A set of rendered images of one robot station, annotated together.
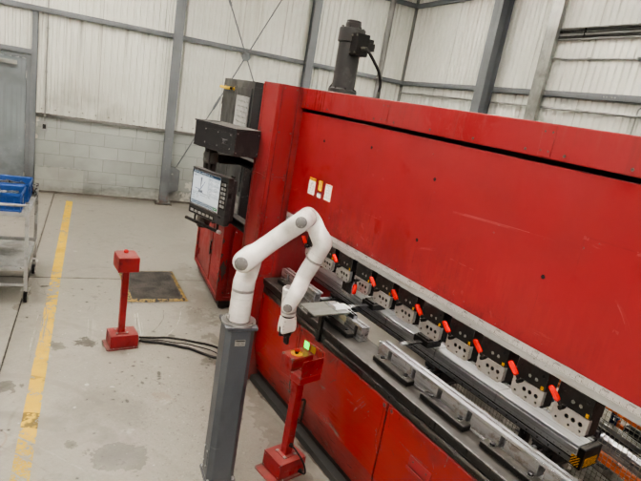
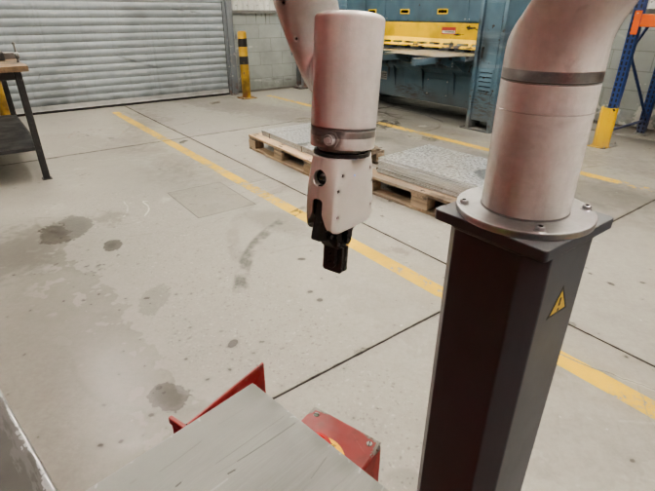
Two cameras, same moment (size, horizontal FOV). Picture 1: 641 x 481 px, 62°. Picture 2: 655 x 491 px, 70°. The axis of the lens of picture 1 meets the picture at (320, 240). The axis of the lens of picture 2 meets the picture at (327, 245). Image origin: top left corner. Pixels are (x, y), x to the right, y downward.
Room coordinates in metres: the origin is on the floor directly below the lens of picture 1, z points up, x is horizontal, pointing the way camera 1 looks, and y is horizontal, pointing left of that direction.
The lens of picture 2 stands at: (3.24, -0.04, 1.26)
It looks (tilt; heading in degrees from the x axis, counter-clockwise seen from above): 27 degrees down; 168
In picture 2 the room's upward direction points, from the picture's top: straight up
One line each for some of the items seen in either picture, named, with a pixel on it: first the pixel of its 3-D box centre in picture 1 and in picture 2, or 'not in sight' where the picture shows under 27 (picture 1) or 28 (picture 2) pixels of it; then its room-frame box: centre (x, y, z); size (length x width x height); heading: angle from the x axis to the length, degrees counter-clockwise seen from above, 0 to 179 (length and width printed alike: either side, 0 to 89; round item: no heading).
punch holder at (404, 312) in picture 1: (410, 304); not in sight; (2.71, -0.54, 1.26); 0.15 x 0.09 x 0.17; 34
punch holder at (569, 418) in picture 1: (578, 407); not in sight; (1.88, -1.10, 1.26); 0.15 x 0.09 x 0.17; 34
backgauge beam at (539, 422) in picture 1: (418, 339); not in sight; (3.02, -0.70, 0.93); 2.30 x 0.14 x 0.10; 34
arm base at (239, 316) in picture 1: (240, 305); (535, 150); (2.69, 0.37, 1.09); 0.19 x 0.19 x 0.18
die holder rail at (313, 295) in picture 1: (300, 285); not in sight; (3.64, 0.08, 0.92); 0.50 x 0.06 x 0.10; 34
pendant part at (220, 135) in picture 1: (220, 179); not in sight; (3.99, 0.83, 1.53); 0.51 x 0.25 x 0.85; 50
